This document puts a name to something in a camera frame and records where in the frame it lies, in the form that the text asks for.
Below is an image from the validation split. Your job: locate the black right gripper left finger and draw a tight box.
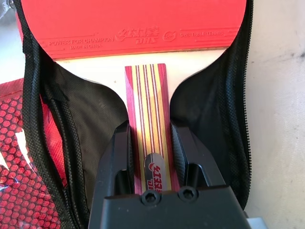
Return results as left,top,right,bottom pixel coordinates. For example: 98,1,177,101
91,122,137,198

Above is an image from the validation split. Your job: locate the red ping-pong paddle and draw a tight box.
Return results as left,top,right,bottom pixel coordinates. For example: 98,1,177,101
20,0,247,194

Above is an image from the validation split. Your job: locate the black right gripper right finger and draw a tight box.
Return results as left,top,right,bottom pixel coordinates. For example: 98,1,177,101
170,125,226,192

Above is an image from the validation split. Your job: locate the black red paddle case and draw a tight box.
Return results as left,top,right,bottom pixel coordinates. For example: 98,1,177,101
0,0,255,229

